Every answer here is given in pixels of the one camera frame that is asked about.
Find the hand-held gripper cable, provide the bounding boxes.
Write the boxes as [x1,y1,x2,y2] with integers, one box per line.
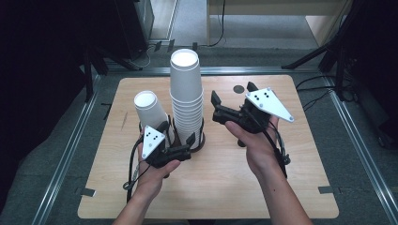
[243,107,292,180]
[122,137,151,204]

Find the black floor cable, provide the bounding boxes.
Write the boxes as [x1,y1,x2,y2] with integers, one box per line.
[295,74,348,113]

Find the black cabinet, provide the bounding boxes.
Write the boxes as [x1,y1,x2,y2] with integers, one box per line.
[114,0,155,60]

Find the person's left hand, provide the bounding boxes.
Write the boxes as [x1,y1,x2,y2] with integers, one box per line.
[134,134,182,201]

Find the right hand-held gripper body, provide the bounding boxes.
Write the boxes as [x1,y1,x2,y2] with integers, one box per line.
[211,88,296,135]

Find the light wooden furniture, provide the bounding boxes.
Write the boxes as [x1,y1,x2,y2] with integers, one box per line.
[206,0,355,48]

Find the metal floor rail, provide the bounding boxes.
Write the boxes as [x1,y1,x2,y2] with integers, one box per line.
[325,74,398,225]
[31,74,101,225]

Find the black stand legs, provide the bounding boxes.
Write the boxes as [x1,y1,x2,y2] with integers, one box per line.
[82,46,144,103]

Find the black hanging cable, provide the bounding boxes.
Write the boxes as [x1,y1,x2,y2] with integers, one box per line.
[207,0,227,48]

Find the person's right hand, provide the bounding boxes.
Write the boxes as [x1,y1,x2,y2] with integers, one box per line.
[224,114,284,180]

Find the tall stack of white paper cups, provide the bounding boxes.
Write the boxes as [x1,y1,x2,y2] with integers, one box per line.
[169,48,205,150]

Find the black curtain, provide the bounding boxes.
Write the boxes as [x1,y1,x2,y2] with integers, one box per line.
[344,0,398,140]

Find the right hand-held gripper cable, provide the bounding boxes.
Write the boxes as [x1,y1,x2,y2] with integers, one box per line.
[243,107,292,180]

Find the single white paper cup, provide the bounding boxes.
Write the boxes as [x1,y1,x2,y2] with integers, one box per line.
[133,90,176,144]

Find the left hand-held gripper cable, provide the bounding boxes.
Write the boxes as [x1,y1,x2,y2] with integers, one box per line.
[122,137,151,204]

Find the black tripod stand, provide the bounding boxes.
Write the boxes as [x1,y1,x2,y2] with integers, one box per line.
[281,0,370,102]

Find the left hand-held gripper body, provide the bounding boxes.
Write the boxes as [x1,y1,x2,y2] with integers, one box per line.
[141,125,192,170]

